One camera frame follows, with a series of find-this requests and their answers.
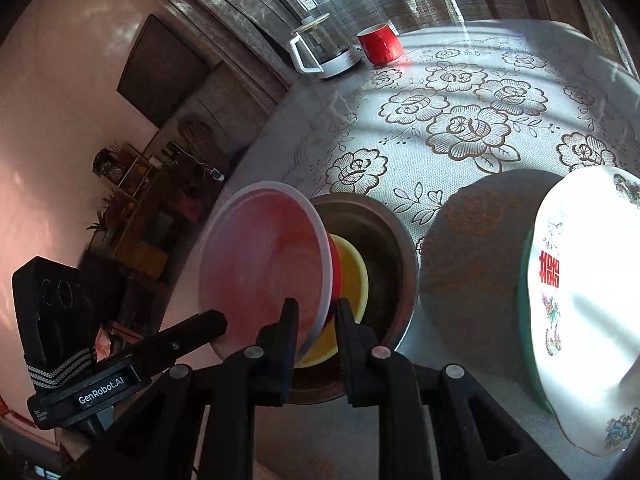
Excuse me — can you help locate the red cup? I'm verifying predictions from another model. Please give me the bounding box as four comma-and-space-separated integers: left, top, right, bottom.
356, 23, 405, 66

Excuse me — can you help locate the yellow plastic bowl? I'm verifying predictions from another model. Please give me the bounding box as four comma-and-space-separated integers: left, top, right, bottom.
295, 233, 371, 368

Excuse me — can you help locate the glass kettle white handle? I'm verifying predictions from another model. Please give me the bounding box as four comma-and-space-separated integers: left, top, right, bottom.
289, 12, 363, 80

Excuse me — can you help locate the potted plant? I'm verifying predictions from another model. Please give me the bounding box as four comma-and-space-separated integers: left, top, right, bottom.
92, 142, 126, 181

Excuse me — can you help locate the brown curtain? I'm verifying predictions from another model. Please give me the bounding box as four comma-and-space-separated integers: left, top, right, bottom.
545, 0, 633, 78

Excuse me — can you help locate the wooden shelf cabinet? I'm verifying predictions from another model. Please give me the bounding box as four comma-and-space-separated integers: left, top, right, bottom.
87, 125, 236, 281

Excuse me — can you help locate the teal plate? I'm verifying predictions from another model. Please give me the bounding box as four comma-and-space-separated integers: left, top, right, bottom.
517, 220, 557, 413

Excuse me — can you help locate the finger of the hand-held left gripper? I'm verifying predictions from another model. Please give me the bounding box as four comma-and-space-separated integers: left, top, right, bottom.
134, 309, 228, 377

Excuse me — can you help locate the wall-mounted television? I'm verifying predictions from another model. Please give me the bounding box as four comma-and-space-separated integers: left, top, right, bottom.
116, 14, 223, 128

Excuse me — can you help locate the white plate red print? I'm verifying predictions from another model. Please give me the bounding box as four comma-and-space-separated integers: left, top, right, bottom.
520, 165, 640, 457

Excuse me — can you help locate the floral lace tablecloth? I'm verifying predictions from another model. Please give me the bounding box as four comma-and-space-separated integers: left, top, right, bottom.
277, 19, 640, 461

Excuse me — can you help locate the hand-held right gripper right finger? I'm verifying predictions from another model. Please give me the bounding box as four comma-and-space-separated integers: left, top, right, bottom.
334, 298, 566, 480

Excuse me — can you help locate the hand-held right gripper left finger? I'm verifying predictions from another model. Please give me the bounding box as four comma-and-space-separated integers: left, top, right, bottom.
65, 297, 300, 480

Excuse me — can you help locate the grey drape curtain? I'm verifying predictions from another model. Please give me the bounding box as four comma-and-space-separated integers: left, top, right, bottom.
115, 0, 301, 92

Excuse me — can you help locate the red bowl white inside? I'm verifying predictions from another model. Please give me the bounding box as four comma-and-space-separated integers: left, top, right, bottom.
198, 182, 342, 368

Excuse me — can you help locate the stainless steel bowl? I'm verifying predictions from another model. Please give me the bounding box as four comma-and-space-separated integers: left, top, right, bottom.
287, 194, 420, 405

